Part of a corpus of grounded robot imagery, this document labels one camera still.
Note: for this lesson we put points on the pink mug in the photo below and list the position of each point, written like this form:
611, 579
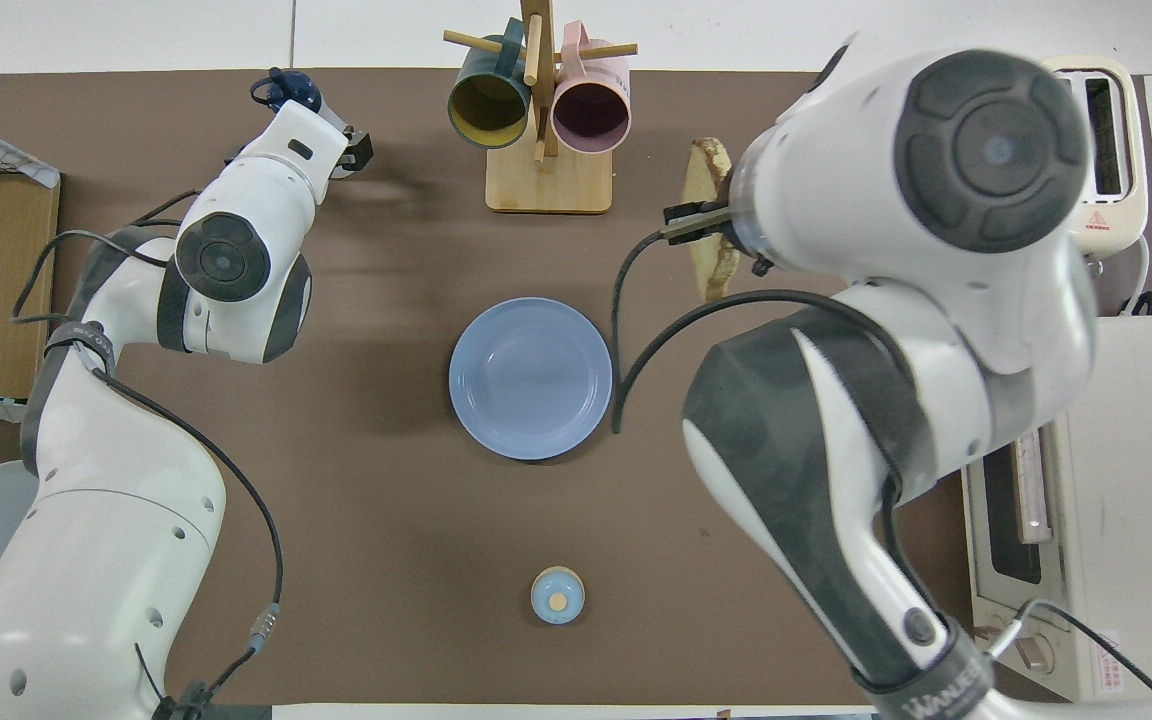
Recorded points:
591, 110

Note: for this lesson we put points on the toasted bread slice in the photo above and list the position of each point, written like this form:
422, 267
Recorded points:
706, 175

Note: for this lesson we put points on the brown table mat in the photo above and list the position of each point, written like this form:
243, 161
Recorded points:
416, 300

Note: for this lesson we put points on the cream two-slot toaster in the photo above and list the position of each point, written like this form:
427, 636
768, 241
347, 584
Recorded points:
1131, 150

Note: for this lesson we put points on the wooden mug tree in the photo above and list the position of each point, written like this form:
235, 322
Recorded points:
548, 185

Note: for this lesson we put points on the dark teal mug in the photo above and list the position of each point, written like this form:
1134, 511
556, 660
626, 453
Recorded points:
489, 110

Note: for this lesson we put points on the white squeeze bottle blue cap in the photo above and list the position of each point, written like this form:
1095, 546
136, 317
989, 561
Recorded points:
291, 92

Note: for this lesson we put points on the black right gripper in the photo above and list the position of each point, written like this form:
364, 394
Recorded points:
748, 250

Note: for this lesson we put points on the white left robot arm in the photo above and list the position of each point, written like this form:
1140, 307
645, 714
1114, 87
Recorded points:
116, 560

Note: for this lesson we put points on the small blue shaker wooden knob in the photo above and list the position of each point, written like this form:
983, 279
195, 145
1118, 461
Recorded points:
557, 596

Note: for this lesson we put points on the blue round plate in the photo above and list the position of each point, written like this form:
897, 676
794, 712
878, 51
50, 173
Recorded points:
531, 380

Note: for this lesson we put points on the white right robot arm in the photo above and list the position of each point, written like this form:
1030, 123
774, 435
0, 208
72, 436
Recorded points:
886, 200

